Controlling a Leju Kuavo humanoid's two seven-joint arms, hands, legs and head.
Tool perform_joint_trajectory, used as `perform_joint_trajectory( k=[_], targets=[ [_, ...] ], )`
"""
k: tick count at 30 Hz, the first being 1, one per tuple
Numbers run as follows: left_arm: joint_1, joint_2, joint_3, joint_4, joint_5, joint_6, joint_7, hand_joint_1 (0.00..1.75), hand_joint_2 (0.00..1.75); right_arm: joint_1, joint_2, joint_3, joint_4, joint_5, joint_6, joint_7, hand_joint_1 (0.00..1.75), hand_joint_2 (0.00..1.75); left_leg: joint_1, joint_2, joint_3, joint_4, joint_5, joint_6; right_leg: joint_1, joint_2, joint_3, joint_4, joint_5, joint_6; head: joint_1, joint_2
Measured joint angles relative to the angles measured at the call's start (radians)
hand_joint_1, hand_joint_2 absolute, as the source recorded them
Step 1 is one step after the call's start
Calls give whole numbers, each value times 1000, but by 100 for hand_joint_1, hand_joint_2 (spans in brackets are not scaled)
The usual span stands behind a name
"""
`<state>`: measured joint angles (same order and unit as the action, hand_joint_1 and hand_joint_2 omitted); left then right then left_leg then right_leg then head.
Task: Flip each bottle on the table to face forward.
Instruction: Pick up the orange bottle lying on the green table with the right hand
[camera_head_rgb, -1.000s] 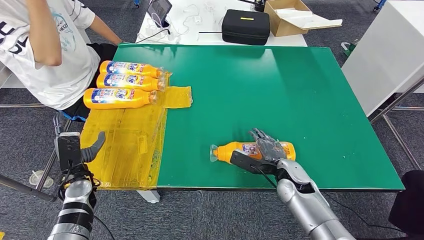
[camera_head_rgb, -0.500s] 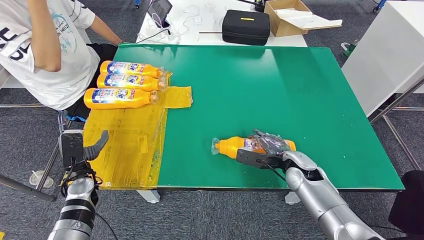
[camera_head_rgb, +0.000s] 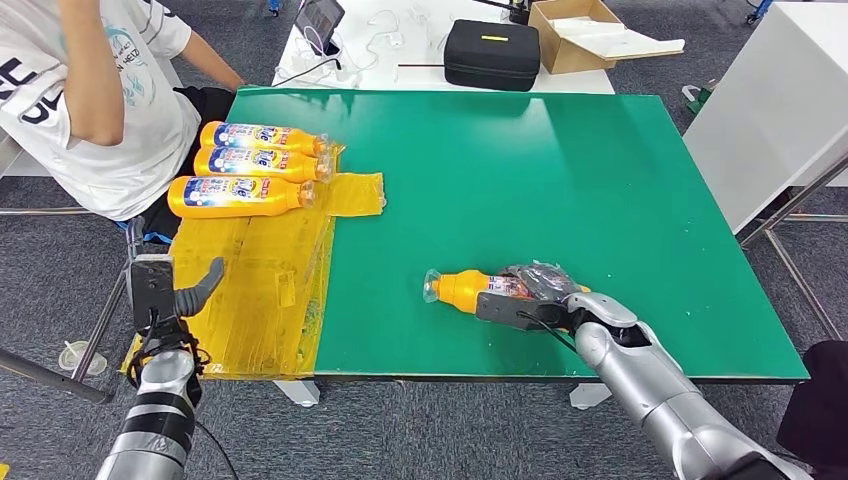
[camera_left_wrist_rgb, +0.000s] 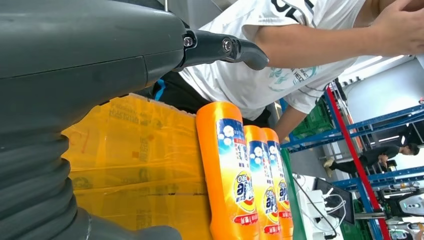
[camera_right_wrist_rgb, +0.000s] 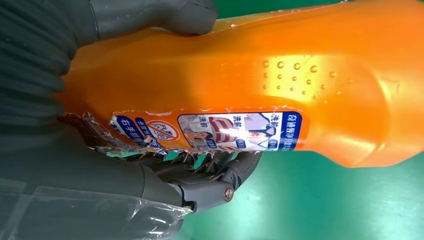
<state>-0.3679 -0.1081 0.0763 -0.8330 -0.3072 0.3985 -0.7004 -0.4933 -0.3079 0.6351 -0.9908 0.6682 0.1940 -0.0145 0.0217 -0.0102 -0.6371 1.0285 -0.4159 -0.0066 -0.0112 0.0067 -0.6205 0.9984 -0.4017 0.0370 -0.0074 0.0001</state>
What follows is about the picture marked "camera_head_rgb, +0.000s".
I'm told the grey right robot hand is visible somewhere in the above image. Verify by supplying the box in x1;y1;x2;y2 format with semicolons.
496;260;592;303

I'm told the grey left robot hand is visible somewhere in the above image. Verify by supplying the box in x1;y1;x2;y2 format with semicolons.
125;215;225;319

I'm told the orange detergent bottle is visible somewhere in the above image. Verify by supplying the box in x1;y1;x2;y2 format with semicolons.
422;267;592;316
193;145;335;185
198;121;331;159
166;174;318;221

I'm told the yellow plastic wrapped board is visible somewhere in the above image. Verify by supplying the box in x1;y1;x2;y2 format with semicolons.
119;142;387;381

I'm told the white table foot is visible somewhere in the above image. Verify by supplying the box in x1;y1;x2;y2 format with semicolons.
274;380;321;409
569;384;614;411

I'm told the clear plastic lid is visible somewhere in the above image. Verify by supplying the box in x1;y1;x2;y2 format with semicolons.
57;340;108;378

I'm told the person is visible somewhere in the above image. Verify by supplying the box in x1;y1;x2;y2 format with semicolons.
0;0;248;244

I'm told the white side table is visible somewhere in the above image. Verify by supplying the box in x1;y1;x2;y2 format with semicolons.
0;125;51;179
682;0;848;235

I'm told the cardboard box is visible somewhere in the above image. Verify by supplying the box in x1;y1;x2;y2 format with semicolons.
527;0;627;76

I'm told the black carrying case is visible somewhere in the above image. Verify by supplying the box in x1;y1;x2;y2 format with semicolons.
443;19;543;93

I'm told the white foam sheet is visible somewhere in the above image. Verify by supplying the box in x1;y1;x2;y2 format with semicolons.
549;15;688;64

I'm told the white power strip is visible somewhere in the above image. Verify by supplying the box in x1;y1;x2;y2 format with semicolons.
329;60;364;91

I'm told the black device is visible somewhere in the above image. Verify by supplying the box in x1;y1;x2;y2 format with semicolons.
473;0;537;26

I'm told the black tablet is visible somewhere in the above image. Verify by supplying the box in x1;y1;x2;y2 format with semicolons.
293;0;346;58

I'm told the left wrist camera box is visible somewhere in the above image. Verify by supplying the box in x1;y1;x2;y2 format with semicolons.
127;254;178;334

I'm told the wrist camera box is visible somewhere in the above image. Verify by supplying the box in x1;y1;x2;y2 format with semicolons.
127;254;178;334
474;291;576;334

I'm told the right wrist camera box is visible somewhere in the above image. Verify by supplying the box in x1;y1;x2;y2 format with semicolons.
474;291;576;334

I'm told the grey metal table frame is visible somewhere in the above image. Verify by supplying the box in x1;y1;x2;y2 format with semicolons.
735;153;848;344
0;206;134;407

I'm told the green white floor bracket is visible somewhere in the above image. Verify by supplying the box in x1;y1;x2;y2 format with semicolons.
682;79;720;117

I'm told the black cable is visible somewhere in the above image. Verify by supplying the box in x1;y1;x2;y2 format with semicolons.
271;57;344;89

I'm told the white cable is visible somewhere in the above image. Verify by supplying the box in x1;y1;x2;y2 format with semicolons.
344;7;407;75

